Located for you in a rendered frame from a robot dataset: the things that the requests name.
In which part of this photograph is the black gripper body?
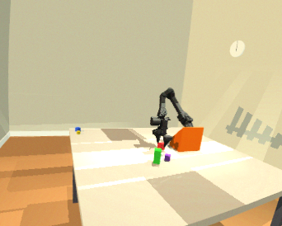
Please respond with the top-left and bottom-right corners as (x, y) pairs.
(158, 126), (173, 141)

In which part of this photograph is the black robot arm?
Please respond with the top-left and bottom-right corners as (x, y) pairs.
(150, 87), (194, 135)

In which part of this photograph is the purple block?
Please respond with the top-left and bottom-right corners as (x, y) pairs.
(164, 153), (172, 161)

